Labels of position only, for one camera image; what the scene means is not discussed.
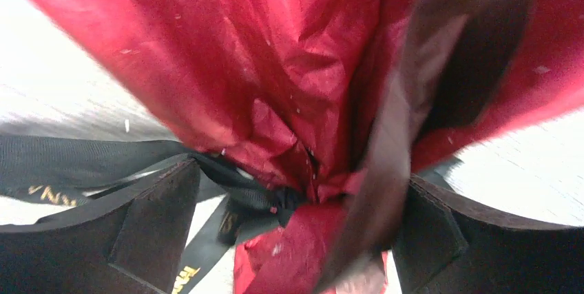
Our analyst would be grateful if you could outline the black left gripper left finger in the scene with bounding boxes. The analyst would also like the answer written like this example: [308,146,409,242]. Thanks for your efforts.
[1,158,200,293]

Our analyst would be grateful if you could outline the pink flower bouquet red wrap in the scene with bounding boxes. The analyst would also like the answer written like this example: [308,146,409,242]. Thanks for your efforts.
[28,0,583,293]

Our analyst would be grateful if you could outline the black ribbon gold lettering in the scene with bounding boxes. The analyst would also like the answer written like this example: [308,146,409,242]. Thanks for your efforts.
[0,133,464,294]

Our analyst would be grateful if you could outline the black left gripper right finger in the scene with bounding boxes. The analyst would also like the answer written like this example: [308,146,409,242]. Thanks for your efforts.
[392,176,583,293]

